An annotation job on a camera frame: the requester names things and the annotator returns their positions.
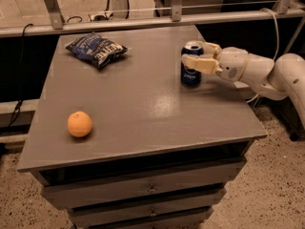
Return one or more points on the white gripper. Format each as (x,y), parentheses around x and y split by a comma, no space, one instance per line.
(231,64)

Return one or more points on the blue pepsi can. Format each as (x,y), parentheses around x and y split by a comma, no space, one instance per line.
(188,76)

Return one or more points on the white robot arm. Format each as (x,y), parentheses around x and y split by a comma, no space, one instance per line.
(276,80)

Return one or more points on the metal railing bar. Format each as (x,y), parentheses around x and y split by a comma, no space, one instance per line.
(118,25)

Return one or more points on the white power strip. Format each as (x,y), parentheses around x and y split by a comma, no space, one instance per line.
(101,16)

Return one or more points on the dark blue chip bag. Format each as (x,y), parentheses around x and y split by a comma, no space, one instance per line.
(97,50)

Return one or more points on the grey drawer cabinet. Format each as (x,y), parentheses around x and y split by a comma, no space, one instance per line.
(159,153)

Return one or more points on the orange fruit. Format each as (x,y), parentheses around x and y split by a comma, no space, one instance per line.
(79,124)

